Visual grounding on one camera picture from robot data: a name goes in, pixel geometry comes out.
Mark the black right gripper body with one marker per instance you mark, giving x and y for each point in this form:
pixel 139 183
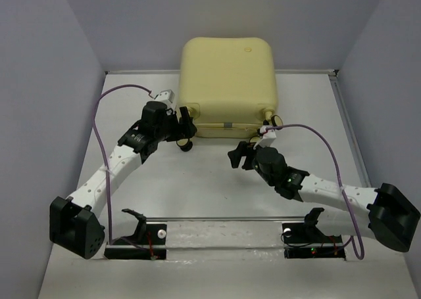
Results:
pixel 251 160

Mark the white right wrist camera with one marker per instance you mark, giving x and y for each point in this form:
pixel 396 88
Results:
pixel 267 136

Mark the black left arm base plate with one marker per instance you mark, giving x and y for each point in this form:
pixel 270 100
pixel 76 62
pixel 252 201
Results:
pixel 147 242

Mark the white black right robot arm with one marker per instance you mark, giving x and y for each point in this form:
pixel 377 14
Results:
pixel 384 213

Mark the pale yellow hard-shell suitcase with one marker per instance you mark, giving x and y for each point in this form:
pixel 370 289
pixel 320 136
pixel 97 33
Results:
pixel 228 86

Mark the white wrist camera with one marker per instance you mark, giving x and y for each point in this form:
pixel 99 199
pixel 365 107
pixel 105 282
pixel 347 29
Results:
pixel 267 136
pixel 167 97

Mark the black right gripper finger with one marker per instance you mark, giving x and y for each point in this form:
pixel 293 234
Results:
pixel 235 157
pixel 245 146

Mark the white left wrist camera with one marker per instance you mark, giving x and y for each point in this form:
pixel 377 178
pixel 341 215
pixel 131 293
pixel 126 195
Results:
pixel 167 97

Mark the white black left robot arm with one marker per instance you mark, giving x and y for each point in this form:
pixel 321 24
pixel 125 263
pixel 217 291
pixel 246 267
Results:
pixel 82 221

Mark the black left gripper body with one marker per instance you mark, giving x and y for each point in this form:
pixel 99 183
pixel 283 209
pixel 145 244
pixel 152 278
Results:
pixel 171 130

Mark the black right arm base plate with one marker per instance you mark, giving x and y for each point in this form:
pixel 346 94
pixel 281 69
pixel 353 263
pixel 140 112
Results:
pixel 301 242

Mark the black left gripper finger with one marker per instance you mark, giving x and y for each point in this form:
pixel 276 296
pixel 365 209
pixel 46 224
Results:
pixel 188 128
pixel 184 115

